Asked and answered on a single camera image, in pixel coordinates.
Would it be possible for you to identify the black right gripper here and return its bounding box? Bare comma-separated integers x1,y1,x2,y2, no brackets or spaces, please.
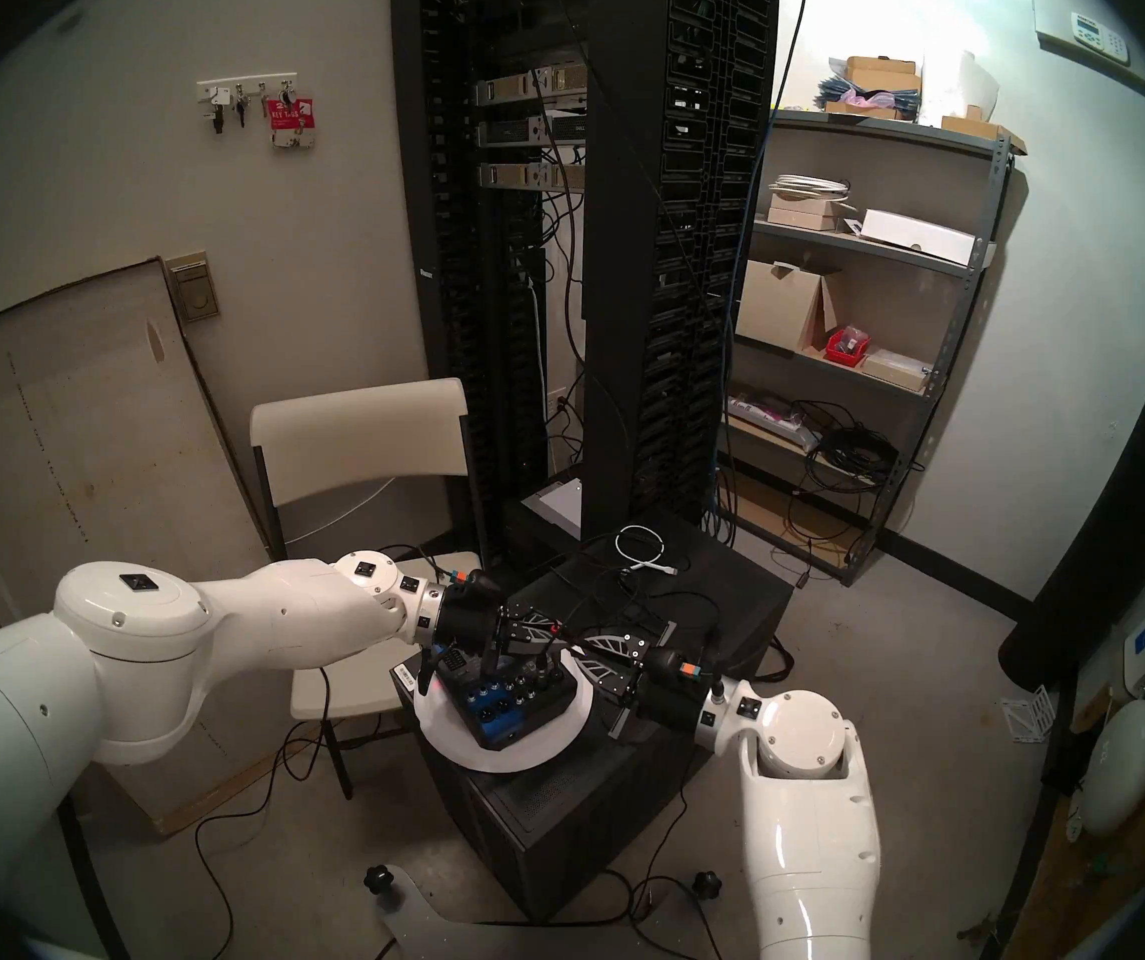
566,623,714,744

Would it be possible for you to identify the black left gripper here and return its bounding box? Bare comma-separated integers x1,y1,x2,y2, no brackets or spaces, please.
440,573,572,673

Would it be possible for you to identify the black and blue audio mixer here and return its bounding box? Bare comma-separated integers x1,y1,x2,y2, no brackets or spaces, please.
432,646,576,751

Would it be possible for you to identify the white round plate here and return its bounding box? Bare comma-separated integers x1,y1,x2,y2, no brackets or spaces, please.
412,630,594,772

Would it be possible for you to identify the grey flat box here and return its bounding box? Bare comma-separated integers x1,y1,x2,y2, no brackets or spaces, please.
520,476,586,531

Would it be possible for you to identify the flat brown cardboard sheet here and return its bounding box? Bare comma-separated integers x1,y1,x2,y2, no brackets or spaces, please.
727,468,869,569

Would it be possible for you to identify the beige folding chair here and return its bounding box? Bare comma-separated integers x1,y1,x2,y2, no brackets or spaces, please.
249,376,494,799

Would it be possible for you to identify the white and pink package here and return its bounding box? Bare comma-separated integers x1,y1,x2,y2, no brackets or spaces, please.
727,393,824,449

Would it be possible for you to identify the black server rack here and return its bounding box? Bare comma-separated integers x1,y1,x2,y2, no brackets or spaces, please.
580,0,782,544

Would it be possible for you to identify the open cardboard box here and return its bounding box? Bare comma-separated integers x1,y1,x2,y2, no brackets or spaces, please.
735,258,849,357

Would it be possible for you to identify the flat tan box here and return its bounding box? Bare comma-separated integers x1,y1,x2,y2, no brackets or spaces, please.
862,348,934,391

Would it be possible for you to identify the beige rack unit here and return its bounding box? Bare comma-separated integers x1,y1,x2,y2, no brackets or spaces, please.
477,160,586,191
475,68,589,107

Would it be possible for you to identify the small beige box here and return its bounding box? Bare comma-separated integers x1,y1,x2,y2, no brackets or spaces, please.
765,193,859,234

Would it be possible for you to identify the large pale wooden board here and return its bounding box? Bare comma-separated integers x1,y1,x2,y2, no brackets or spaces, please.
0,258,279,837

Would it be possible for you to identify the dark grey rack unit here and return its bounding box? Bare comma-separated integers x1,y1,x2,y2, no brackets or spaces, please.
477,113,589,149

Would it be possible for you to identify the white oval device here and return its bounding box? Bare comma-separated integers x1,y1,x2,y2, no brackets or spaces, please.
1077,698,1145,837

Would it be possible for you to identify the large black foam panel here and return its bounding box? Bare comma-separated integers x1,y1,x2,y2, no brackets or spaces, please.
997,323,1145,691

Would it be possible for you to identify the white flat box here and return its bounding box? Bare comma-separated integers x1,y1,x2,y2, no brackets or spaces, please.
857,208,979,267

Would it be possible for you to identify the grey metal shelf unit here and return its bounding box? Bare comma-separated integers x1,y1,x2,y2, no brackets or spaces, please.
712,108,1029,587

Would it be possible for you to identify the pink and blue bag stack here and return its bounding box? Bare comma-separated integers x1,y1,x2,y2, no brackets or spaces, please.
812,76,924,121

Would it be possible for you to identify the white key hook rack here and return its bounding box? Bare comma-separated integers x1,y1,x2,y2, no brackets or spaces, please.
196,73,299,104

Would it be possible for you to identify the closed cardboard box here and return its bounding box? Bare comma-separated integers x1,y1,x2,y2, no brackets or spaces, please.
844,56,924,94

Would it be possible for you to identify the white paper bag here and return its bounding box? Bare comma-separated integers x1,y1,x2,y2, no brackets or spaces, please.
917,48,1002,124

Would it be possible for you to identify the white alarm keypad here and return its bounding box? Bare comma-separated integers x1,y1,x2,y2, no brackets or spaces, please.
1070,10,1131,66

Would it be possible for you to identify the thin white coiled cable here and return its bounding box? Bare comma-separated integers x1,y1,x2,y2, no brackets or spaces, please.
614,525,682,577

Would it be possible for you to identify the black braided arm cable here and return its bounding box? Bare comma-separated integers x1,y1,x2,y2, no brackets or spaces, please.
372,543,479,704

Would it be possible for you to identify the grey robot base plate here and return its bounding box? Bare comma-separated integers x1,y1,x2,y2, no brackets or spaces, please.
377,863,654,960

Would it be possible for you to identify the black cable bundle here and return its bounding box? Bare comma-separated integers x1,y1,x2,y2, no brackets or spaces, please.
792,400,924,489

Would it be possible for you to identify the black rack cable manager column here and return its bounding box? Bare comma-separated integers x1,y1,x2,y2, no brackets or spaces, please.
390,0,549,574

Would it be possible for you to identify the black floor cable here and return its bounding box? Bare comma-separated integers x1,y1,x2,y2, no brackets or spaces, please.
194,708,354,960

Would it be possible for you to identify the white lattice bracket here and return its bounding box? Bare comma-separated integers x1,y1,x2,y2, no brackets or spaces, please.
1000,683,1059,744

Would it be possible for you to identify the beige wall control plate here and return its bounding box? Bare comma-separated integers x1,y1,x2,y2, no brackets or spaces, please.
164,252,222,324

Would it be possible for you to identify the thick black hose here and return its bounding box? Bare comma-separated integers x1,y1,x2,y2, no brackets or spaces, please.
54,783,129,960

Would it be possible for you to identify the white cable coil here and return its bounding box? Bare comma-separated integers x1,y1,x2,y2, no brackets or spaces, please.
767,173,854,204

